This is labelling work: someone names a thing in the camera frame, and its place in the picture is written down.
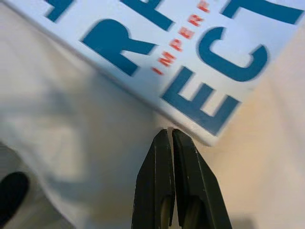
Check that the white book blue letters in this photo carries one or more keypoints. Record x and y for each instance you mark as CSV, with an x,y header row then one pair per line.
x,y
190,62

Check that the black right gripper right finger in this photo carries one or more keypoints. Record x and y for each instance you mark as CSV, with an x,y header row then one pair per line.
x,y
197,190

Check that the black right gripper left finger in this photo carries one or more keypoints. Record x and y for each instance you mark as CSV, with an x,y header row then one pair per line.
x,y
155,186

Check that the cream sheeted bed mattress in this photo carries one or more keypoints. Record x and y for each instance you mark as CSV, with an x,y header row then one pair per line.
x,y
274,167

